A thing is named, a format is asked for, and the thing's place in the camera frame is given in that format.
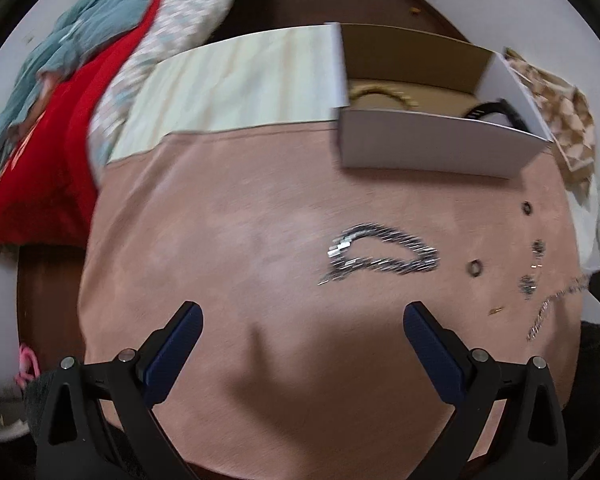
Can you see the teal quilt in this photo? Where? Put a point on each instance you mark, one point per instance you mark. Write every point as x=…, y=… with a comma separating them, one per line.
x=95, y=15

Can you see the white cardboard box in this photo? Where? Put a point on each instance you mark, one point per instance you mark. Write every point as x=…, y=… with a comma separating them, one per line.
x=420, y=140

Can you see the pink and striped tablecloth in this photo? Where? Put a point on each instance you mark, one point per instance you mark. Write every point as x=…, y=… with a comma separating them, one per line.
x=230, y=260

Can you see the pink slipper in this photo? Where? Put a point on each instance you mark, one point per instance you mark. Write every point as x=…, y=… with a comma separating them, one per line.
x=26, y=362

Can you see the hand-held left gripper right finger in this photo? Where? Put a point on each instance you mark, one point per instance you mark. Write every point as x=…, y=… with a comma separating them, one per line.
x=432, y=355

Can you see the small gold earring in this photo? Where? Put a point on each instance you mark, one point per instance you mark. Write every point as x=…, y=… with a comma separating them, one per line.
x=496, y=311

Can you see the red blanket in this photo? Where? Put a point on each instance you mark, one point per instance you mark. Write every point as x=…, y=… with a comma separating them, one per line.
x=55, y=150

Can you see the checked bed sheet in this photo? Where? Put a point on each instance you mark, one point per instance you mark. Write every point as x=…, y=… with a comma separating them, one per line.
x=180, y=25

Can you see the brown patterned scarf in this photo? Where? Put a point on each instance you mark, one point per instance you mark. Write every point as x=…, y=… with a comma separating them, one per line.
x=565, y=105

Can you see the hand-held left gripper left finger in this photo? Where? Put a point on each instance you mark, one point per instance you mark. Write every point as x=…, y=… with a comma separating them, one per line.
x=175, y=355

